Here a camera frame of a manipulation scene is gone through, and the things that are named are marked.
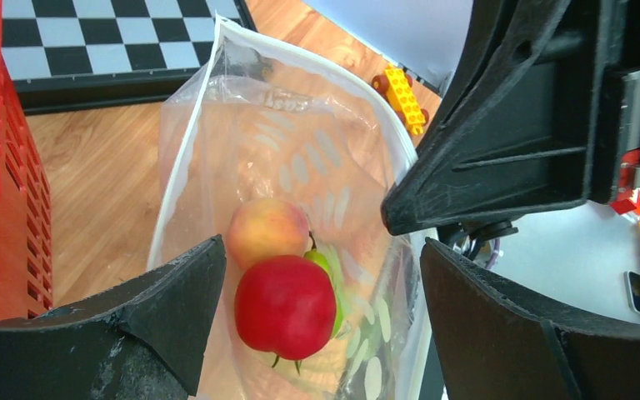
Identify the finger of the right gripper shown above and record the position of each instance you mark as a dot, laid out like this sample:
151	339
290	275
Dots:
516	131

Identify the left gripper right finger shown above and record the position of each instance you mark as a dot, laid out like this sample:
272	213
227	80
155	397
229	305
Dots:
497	339

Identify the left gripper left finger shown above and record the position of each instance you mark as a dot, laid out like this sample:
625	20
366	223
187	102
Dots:
142	339

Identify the red apple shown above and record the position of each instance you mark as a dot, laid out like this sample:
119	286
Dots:
285	305

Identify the peach fruit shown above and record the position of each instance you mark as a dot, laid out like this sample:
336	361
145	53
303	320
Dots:
264	228

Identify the green pear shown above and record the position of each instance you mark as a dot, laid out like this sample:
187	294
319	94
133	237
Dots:
315	256

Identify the clear polka dot zip bag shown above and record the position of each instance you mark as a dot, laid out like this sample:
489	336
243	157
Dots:
266	119

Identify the black white chessboard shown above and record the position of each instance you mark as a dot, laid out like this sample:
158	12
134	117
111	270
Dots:
72	55

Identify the yellow red toy block car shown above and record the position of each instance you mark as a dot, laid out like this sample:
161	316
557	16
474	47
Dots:
396	87

